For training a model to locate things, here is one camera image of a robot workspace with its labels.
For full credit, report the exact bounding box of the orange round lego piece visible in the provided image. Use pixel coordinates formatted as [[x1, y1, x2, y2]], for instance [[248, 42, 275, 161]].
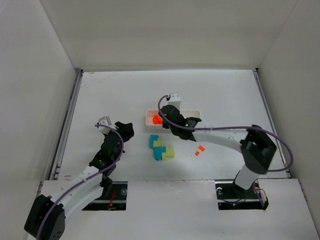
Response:
[[152, 115, 163, 125]]

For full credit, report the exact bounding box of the small orange square lego plate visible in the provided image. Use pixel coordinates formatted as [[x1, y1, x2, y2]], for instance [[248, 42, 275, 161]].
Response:
[[198, 145, 205, 152]]

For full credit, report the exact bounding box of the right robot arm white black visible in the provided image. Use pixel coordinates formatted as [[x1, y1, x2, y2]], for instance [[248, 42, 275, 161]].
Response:
[[159, 104, 277, 190]]

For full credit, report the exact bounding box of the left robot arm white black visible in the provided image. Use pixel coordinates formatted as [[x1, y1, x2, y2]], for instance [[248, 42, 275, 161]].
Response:
[[24, 121, 134, 240]]

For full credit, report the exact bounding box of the white three-compartment tray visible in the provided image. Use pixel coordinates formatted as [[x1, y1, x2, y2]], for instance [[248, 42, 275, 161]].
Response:
[[145, 109, 201, 132]]

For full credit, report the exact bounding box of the upper blue lego block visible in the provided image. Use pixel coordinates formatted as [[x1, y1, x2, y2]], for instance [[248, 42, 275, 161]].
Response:
[[148, 134, 163, 149]]

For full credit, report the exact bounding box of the blue lego block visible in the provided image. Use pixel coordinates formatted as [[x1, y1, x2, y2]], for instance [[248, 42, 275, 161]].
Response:
[[148, 134, 163, 149], [153, 146, 167, 161]]

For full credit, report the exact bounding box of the upper green lego block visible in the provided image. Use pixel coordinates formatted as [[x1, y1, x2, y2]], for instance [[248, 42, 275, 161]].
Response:
[[150, 137, 163, 149]]

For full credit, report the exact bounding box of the green lego block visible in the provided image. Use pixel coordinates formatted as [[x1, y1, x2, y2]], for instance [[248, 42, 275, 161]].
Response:
[[161, 147, 175, 161], [150, 137, 163, 149]]

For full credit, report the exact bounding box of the lower blue lego block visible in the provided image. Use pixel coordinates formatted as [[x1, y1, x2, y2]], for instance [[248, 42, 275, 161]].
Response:
[[153, 146, 167, 161]]

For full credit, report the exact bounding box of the lower green lego block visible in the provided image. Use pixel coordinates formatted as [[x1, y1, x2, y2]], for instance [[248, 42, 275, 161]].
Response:
[[161, 147, 175, 161]]

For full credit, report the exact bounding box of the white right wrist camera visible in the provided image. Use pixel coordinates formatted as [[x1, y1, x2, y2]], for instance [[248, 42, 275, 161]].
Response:
[[166, 92, 181, 110]]

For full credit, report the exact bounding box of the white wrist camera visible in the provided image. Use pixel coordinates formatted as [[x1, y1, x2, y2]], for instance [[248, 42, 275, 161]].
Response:
[[166, 92, 181, 110], [95, 116, 112, 135]]

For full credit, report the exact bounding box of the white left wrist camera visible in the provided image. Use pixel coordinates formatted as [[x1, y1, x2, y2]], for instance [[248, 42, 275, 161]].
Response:
[[95, 116, 112, 135]]

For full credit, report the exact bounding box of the left aluminium table rail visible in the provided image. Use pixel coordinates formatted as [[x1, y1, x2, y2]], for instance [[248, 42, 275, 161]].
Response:
[[45, 68, 84, 181]]

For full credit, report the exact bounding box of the aluminium table rail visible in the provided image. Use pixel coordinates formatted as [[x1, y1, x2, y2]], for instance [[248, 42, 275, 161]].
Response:
[[252, 68, 291, 177], [45, 68, 84, 181]]

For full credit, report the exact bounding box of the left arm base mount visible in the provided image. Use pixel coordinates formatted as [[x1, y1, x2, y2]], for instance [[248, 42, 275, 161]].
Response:
[[82, 181, 128, 211]]

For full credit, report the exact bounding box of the right aluminium table rail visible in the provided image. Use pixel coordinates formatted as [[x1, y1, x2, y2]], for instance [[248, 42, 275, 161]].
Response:
[[252, 68, 291, 177]]

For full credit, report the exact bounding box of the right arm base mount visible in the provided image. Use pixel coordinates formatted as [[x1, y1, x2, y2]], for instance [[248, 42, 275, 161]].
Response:
[[215, 180, 269, 211]]

